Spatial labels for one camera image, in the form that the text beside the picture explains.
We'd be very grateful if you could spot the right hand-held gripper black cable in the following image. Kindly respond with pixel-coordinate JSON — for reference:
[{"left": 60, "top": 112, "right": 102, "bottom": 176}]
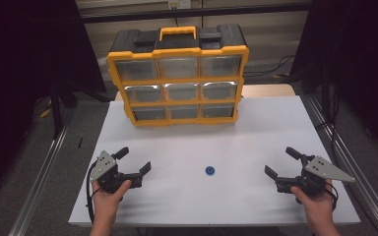
[{"left": 324, "top": 181, "right": 340, "bottom": 212}]

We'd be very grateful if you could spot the person's left hand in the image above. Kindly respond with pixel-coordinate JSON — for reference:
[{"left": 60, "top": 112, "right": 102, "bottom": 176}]
[{"left": 92, "top": 179, "right": 133, "bottom": 227}]

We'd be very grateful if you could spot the white wall outlet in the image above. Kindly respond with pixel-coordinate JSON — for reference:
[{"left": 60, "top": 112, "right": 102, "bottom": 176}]
[{"left": 167, "top": 0, "right": 192, "bottom": 10}]

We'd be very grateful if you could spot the yellow black drawer organizer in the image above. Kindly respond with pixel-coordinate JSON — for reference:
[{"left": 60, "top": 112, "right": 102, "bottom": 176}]
[{"left": 106, "top": 23, "right": 250, "bottom": 128}]

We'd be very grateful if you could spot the set of transparent organizer bins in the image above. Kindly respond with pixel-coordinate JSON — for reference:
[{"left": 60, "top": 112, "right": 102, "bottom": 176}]
[{"left": 115, "top": 55, "right": 243, "bottom": 122}]

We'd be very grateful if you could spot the clear plastic drawer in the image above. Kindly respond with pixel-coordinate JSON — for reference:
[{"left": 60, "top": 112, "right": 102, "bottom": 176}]
[{"left": 167, "top": 105, "right": 201, "bottom": 120}]

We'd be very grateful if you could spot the black horizontal bar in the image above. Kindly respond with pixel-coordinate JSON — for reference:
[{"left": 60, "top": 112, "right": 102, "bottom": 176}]
[{"left": 78, "top": 3, "right": 311, "bottom": 24}]

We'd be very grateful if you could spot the black floor cable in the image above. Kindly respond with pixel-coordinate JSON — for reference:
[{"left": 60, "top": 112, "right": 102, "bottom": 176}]
[{"left": 242, "top": 54, "right": 296, "bottom": 80}]

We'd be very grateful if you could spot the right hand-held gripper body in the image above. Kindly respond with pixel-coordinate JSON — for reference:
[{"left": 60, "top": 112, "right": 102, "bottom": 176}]
[{"left": 275, "top": 152, "right": 356, "bottom": 200}]

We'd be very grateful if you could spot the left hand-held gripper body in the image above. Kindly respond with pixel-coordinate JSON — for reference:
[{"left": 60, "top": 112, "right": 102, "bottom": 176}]
[{"left": 90, "top": 149, "right": 145, "bottom": 195}]

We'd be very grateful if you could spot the person's right hand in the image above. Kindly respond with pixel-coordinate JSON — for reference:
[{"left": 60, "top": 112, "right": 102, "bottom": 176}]
[{"left": 289, "top": 178, "right": 338, "bottom": 227}]

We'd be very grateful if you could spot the black curtain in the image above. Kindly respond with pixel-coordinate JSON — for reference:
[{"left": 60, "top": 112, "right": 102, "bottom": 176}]
[
  {"left": 289, "top": 0, "right": 378, "bottom": 165},
  {"left": 0, "top": 0, "right": 107, "bottom": 205}
]

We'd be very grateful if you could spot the black metal stand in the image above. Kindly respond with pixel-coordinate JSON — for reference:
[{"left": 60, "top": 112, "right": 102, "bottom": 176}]
[{"left": 48, "top": 78, "right": 64, "bottom": 141}]

